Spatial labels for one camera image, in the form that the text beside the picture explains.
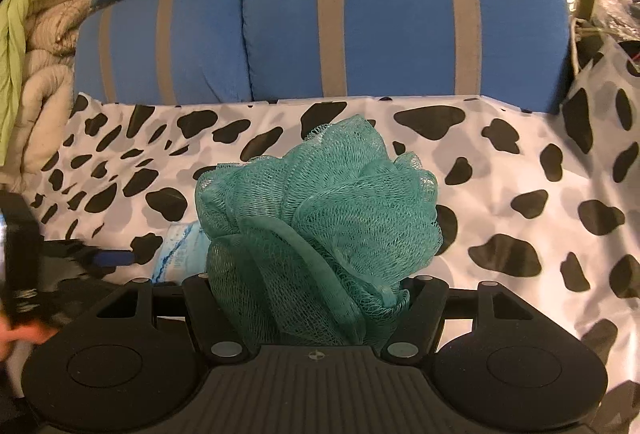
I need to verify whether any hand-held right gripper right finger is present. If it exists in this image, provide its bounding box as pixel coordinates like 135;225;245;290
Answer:
380;275;539;363

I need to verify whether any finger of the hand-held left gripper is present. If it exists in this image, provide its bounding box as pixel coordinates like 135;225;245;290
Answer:
44;240;137;269
42;271;117;326

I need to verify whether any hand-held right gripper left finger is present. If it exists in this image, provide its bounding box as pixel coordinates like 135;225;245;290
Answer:
92;274;257;363

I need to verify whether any light blue cloth piece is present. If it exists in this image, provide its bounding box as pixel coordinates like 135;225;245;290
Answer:
159;221;212;287

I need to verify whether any teal mesh bath loofah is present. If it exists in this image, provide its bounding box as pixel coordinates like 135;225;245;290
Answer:
194;114;444;348

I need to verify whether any person's left hand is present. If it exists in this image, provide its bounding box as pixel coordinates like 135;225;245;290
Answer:
0;320;59;362

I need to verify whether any cow print blanket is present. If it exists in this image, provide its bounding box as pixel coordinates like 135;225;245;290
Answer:
30;34;640;434

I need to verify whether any narrow blue striped cushion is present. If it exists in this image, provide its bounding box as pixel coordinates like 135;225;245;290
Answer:
74;0;252;105

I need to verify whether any green cloth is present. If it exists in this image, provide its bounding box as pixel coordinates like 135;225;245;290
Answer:
0;0;122;165

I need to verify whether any wide blue striped cushion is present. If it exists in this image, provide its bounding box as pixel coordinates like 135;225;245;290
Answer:
242;0;574;115

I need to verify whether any white cord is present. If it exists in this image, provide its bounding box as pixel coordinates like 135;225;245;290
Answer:
571;18;614;75

